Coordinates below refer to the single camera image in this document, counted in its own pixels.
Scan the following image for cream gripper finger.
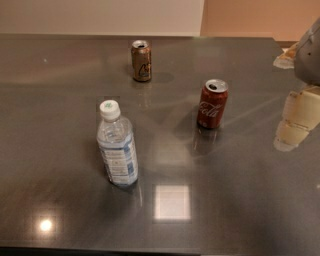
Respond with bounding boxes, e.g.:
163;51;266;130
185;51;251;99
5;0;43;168
274;85;320;152
273;43;298;69

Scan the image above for red coke can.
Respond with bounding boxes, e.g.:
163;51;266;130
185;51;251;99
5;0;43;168
197;79;228;129

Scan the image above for brown soda can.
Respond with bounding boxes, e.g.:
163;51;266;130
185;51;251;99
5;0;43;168
131;40;152;82

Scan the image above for clear plastic water bottle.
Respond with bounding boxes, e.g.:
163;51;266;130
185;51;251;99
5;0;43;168
96;100;138;186

